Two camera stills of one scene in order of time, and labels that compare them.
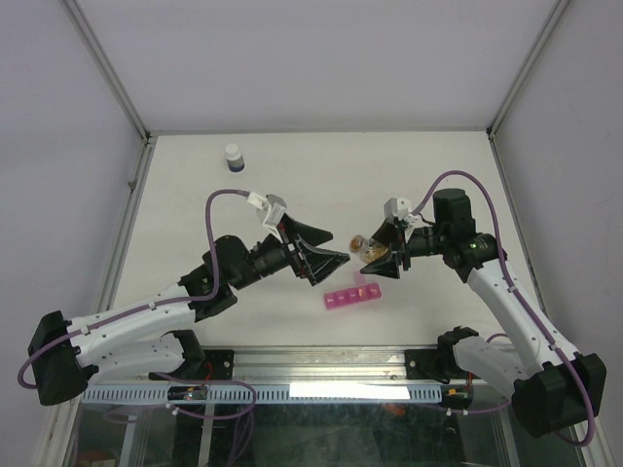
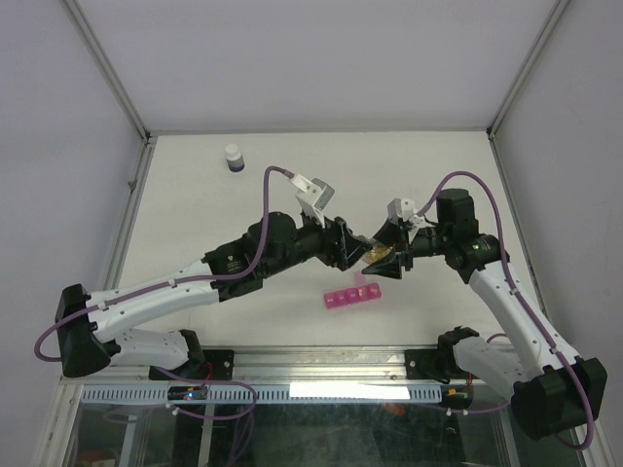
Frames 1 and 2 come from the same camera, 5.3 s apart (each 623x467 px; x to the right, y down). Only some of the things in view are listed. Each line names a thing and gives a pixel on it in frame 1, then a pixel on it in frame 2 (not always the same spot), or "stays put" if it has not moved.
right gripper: x=387 y=264 stays put
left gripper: x=315 y=264 to x=341 y=249
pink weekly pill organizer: x=352 y=296 stays put
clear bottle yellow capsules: x=367 y=249 stays put
